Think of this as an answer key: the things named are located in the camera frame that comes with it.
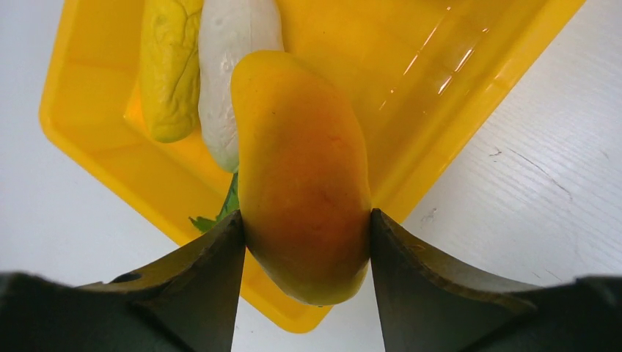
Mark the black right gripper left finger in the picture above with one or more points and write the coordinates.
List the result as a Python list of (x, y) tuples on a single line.
[(185, 301)]

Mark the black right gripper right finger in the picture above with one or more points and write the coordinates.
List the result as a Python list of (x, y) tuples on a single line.
[(429, 300)]

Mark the orange fake food ball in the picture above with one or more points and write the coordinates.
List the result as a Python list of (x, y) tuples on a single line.
[(302, 178)]

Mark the yellow fake corn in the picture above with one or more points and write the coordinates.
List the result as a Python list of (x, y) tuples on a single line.
[(169, 72)]

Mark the white fake radish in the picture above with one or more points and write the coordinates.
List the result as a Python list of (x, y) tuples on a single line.
[(229, 30)]

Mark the yellow plastic tray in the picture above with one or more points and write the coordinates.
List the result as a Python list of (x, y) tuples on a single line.
[(421, 77)]

